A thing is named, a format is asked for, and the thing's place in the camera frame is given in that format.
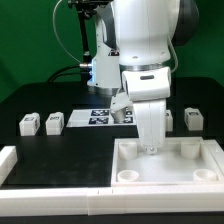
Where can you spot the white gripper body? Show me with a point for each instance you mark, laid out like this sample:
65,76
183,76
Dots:
148,91

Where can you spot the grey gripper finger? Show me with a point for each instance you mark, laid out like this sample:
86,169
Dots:
118,106

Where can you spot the white square tabletop part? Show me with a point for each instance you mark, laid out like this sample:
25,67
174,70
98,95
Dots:
180,161

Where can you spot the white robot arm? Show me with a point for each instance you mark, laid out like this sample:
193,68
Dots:
135,38

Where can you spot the white sheet with markers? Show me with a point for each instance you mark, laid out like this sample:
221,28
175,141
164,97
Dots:
97,117

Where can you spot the white right fence wall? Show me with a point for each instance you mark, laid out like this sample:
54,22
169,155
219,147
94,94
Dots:
217,153

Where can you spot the white fence wall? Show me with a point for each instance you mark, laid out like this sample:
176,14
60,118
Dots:
117,200
217,153
8,159

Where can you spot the white front fence wall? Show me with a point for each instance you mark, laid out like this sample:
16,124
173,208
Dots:
117,200

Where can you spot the black camera stand pole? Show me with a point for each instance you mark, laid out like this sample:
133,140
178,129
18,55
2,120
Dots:
85,10

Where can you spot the white left fence wall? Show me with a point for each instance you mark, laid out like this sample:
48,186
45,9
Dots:
8,159

